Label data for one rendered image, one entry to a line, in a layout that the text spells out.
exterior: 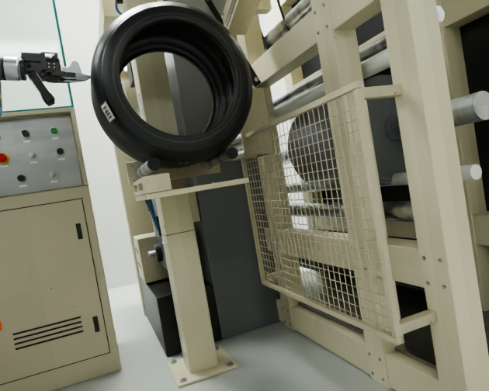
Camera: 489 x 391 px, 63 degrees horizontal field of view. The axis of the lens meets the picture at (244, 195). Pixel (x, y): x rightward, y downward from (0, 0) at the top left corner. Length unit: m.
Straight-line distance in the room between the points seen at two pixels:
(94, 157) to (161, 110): 2.30
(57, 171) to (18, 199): 0.21
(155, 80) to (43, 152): 0.65
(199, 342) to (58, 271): 0.72
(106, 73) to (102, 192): 2.66
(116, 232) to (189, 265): 2.28
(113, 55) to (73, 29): 2.90
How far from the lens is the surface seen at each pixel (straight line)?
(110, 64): 1.42
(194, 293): 1.80
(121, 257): 4.02
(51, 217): 2.02
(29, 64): 1.54
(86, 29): 4.31
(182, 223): 1.75
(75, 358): 2.13
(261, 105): 1.85
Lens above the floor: 0.79
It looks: 2 degrees down
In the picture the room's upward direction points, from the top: 10 degrees counter-clockwise
